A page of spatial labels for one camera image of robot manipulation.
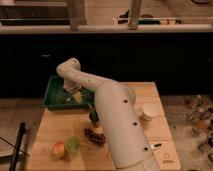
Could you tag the orange peach fruit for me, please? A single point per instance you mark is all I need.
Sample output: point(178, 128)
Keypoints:
point(58, 149)

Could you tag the bunch of purple grapes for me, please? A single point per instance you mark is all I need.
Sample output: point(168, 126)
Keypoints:
point(98, 139)

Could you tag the wooden post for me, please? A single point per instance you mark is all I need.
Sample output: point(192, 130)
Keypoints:
point(134, 14)
point(76, 11)

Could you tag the black tripod pole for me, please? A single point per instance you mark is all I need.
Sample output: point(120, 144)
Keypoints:
point(16, 150)

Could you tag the wooden post right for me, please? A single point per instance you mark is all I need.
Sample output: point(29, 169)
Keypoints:
point(134, 14)

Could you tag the white cup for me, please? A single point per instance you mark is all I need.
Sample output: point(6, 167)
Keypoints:
point(149, 111)

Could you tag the wooden post left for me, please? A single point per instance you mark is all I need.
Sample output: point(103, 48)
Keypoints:
point(76, 11)

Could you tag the white handled black brush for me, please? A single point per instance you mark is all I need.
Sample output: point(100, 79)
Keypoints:
point(155, 146)

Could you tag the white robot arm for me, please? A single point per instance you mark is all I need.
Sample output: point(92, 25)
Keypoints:
point(114, 102)

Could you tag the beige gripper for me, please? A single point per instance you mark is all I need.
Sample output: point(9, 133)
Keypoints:
point(77, 97)

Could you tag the dark green cup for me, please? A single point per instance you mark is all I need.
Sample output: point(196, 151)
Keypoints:
point(95, 123)

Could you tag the green utensil in cup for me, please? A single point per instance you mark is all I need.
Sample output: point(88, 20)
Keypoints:
point(92, 111)

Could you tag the green plastic tray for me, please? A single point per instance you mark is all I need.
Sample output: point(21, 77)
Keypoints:
point(55, 95)

